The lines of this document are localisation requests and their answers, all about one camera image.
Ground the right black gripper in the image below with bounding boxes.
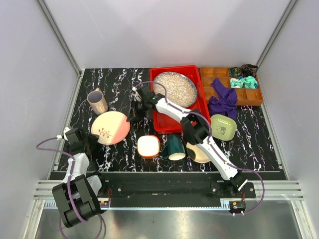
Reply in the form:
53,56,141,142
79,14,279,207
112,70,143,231
127,100,148,123

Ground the pink cream round plate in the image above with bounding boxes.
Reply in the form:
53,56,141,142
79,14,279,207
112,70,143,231
91,111,130,145

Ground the speckled grey large plate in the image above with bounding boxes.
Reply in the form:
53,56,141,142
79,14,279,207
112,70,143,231
154,72,197,108

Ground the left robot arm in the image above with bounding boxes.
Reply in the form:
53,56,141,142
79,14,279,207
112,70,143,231
52,126,108,228

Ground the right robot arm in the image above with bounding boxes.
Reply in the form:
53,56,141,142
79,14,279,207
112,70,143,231
129,81,248,198

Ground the red plastic bin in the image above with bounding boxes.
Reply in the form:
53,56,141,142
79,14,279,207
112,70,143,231
149,65,212,134

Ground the orange white square bowl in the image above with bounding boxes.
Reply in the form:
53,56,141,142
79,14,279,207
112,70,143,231
137,135,160,159

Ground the iridescent pink cup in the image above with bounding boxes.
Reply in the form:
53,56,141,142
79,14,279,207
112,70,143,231
87,88,109,115

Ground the dark green mug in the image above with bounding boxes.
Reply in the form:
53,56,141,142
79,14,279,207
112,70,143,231
161,134,186,161

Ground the wooden compartment organizer tray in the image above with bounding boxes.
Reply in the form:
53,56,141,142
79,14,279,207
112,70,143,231
199,66,264,106

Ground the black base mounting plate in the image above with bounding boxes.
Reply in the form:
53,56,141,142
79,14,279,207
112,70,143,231
98,172,256,210

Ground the green panda square dish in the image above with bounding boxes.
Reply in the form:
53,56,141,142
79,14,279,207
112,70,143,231
210,114,237,141

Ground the purple cloth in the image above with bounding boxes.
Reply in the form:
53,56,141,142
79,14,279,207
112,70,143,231
208,78,238,120

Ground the white mint sock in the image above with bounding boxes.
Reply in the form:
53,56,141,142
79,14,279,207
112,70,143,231
230,77,244,88

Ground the dark patterned sock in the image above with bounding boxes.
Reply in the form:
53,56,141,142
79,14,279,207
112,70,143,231
229,67,242,78

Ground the mint green sock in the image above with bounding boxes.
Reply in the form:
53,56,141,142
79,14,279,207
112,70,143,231
243,76,258,89

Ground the brown dark rolled sock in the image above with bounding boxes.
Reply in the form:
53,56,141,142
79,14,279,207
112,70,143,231
241,64,258,78

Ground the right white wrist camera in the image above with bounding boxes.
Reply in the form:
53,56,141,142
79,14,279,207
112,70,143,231
132,87,142,102

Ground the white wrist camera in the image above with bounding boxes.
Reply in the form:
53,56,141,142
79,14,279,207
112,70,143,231
57,126,71,141
132,87,142,102

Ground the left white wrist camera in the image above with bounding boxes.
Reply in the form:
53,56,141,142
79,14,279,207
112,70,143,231
57,126,71,141

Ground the aluminium frame rail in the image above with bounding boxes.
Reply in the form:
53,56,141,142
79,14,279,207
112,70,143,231
36,0,82,76

